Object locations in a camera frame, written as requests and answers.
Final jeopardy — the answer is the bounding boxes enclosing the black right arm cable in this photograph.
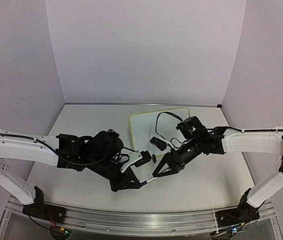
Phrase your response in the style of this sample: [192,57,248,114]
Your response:
[206,126,283,137]

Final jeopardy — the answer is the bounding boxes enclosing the black left board stand foot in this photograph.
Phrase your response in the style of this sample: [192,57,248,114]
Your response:
[151,154,157,164]

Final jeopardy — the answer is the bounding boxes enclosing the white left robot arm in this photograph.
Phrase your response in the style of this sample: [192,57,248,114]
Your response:
[0,129,142,218]

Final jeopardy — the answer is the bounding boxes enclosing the white whiteboard yellow rim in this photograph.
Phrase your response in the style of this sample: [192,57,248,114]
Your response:
[129,107,190,157]

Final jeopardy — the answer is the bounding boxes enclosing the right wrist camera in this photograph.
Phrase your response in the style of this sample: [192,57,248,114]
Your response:
[149,136,167,151]

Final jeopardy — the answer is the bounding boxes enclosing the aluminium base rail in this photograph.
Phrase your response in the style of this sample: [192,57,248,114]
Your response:
[0,196,283,240]

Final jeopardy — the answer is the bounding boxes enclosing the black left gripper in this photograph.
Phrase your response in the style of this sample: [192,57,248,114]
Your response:
[87,155,142,193]

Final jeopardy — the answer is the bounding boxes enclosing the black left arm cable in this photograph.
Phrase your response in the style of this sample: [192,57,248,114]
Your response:
[0,131,122,166]

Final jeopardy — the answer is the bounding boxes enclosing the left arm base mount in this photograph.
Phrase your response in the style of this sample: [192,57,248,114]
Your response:
[22,202,67,224]

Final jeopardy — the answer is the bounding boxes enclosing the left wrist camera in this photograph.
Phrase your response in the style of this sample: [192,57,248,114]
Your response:
[120,149,152,175]

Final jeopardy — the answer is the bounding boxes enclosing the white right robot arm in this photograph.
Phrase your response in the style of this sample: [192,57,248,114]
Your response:
[152,120,283,212]

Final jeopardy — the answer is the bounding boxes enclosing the white marker pen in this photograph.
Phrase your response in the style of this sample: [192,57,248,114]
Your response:
[141,177,158,184]

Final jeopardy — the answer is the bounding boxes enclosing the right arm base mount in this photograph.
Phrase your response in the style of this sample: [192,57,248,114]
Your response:
[215,207,260,227]

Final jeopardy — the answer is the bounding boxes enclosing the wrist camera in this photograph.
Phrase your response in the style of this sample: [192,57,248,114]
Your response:
[120,149,152,175]
[149,136,167,151]

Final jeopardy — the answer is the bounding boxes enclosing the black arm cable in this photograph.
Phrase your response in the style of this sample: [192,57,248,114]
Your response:
[206,126,283,137]
[0,131,122,166]

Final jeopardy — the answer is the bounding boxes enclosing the black right camera cable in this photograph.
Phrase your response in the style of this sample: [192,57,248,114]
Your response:
[154,111,190,151]

